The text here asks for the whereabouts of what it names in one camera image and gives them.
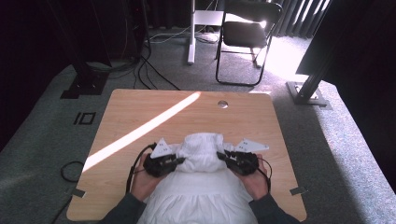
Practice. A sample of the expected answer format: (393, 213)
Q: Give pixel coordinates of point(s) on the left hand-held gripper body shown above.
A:
(160, 161)

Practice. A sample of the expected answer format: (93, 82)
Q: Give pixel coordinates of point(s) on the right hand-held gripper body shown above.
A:
(246, 161)

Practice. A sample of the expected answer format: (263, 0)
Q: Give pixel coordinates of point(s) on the person's right hand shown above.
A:
(257, 185)

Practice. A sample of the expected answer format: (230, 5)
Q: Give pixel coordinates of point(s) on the person's left hand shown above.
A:
(143, 183)

